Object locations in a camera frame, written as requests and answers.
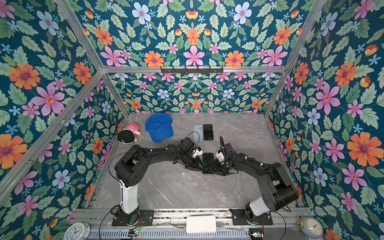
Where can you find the black hook bar on frame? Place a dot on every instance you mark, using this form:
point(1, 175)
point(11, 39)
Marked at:
point(188, 70)

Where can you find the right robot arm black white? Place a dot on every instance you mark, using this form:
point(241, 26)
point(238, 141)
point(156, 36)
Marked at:
point(275, 185)

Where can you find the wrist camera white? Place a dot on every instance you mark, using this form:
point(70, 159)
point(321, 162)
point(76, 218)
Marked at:
point(220, 156)
point(197, 152)

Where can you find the cream alarm clock right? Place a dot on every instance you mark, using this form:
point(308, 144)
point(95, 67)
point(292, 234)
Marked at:
point(310, 227)

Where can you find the white round clock left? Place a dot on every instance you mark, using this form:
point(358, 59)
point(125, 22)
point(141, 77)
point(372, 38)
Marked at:
point(78, 231)

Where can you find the light blue phone case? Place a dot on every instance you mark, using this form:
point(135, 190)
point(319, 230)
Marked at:
point(198, 134)

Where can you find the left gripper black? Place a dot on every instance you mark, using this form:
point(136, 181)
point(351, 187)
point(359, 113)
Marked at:
point(196, 165)

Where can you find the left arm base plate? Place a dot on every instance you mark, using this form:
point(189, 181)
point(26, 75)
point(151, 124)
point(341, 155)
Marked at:
point(136, 218)

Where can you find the black phone case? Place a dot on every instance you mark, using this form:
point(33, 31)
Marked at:
point(208, 172)

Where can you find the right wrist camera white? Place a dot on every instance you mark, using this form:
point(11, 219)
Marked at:
point(220, 156)

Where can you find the plush doll pink hat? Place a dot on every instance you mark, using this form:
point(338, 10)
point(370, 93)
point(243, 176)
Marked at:
point(129, 134)

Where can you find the black phone beside blue case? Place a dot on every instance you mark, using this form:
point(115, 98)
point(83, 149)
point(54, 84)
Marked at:
point(208, 132)

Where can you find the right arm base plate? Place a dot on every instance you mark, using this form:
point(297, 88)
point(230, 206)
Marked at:
point(243, 217)

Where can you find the blue baseball cap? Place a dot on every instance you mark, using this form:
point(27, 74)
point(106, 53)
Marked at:
point(159, 126)

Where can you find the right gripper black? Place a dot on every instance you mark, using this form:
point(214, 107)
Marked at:
point(216, 169)

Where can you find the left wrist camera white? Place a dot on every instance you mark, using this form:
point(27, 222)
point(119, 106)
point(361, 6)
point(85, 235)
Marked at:
point(197, 152)

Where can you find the white box on rail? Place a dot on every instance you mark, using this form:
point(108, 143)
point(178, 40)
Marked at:
point(201, 224)

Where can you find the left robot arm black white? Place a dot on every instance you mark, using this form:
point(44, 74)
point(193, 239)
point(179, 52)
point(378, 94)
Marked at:
point(132, 167)

